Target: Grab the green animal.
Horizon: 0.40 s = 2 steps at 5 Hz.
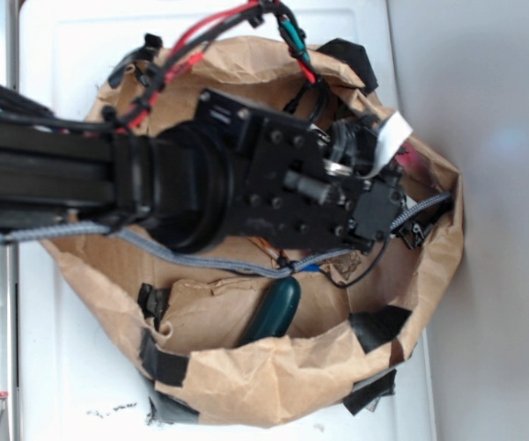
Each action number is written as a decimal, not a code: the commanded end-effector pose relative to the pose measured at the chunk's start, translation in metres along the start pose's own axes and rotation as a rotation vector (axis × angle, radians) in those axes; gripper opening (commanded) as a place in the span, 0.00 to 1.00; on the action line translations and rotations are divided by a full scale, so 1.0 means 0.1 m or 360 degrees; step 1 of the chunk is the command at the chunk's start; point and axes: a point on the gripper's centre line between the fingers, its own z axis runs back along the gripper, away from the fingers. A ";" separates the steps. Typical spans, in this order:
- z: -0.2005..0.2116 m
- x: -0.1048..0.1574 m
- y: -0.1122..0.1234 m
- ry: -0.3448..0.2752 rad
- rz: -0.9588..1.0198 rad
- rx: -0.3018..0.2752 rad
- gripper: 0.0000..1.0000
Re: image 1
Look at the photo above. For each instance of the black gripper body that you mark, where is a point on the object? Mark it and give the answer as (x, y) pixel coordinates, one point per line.
(300, 187)

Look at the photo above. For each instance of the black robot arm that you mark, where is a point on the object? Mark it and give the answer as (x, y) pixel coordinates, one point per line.
(175, 185)

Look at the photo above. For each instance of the brown pine cone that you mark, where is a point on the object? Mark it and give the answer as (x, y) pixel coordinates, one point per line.
(343, 266)

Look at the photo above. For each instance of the dark green capsule toy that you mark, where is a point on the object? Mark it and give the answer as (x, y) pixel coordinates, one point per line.
(275, 312)

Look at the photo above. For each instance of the brown paper bag tray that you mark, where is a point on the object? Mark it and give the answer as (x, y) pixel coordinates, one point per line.
(339, 337)

